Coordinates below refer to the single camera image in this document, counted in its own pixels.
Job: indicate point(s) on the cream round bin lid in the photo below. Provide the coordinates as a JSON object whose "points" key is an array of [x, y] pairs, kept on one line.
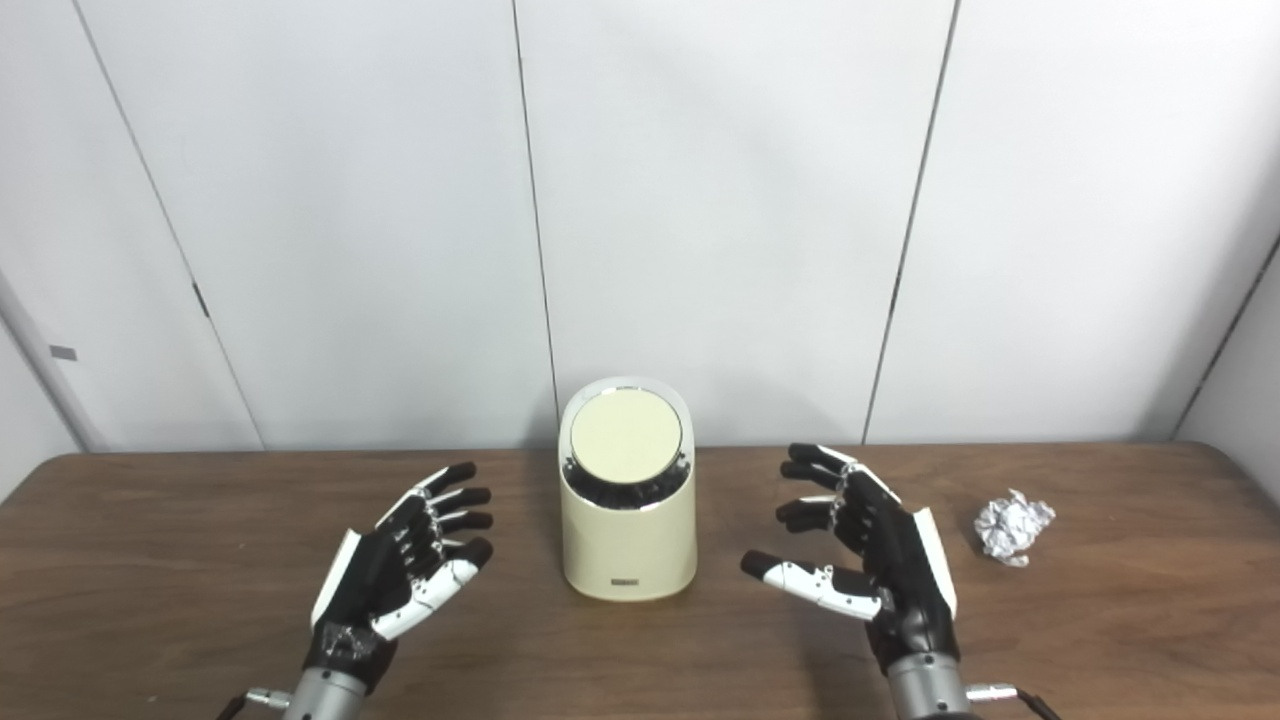
{"points": [[626, 436]]}

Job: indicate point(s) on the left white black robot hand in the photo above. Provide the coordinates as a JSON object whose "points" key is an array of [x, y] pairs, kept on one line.
{"points": [[375, 580]]}

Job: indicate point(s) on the cream-colored desktop bin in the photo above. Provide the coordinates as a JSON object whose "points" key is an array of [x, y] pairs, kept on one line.
{"points": [[628, 545]]}

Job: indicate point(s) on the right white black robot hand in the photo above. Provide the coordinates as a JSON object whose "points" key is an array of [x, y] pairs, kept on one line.
{"points": [[900, 570]]}

